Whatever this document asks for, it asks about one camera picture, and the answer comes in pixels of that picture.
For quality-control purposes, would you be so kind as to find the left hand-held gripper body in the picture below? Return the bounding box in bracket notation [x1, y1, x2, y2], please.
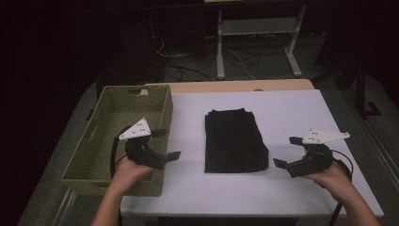
[118, 117, 168, 171]

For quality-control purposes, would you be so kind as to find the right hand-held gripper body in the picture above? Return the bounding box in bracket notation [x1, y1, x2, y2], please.
[285, 127, 351, 179]

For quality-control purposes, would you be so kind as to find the black cloth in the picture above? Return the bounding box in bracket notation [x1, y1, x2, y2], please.
[204, 107, 270, 174]

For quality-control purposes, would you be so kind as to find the green woven basket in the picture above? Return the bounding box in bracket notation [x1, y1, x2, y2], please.
[60, 84, 174, 198]

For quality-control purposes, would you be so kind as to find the person's right hand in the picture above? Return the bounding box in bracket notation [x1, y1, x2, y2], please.
[302, 161, 357, 203]

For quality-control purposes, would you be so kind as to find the person's left hand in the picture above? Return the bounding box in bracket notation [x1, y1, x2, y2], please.
[110, 154, 158, 196]

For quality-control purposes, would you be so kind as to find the white board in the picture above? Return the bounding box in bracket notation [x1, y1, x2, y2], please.
[120, 89, 384, 218]

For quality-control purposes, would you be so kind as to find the wooden table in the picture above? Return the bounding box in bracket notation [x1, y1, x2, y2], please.
[145, 78, 315, 94]

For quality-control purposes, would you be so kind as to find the dark metal stand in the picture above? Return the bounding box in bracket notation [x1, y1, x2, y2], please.
[353, 59, 383, 120]

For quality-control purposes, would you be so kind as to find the white metal stand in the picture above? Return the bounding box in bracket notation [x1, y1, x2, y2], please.
[215, 4, 308, 80]

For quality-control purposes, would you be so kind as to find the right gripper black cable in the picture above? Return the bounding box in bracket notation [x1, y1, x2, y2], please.
[327, 149, 355, 226]

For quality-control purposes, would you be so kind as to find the tangle of floor cables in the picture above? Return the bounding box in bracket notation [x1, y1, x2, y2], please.
[152, 34, 285, 83]

